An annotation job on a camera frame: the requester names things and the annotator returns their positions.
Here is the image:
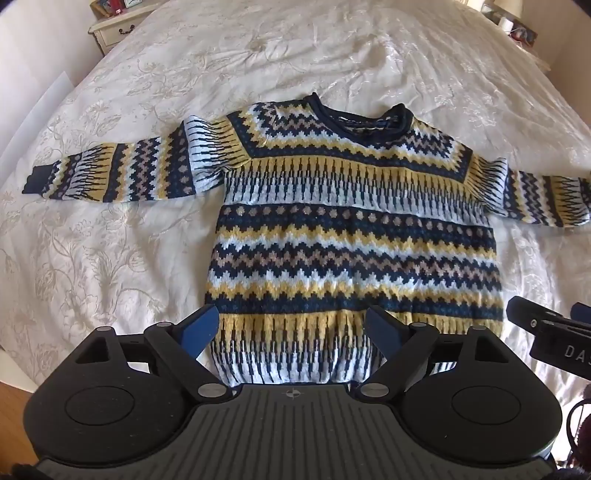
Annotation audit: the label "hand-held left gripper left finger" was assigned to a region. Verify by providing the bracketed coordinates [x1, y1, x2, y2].
[75, 304, 235, 404]

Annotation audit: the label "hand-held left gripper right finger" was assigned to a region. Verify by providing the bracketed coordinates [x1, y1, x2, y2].
[358, 305, 512, 404]

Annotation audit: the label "navy yellow patterned knit sweater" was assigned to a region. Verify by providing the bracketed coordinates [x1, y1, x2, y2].
[21, 92, 591, 387]

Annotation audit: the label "white embroidered bedspread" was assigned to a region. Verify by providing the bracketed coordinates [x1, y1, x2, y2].
[0, 0, 591, 418]

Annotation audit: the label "cream nightstand with drawer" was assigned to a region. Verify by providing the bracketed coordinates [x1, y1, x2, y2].
[88, 6, 155, 57]

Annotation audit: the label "table lamp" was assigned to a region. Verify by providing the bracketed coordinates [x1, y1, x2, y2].
[482, 0, 522, 18]

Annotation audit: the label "colourful books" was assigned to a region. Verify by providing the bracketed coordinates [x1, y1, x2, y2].
[90, 0, 145, 17]

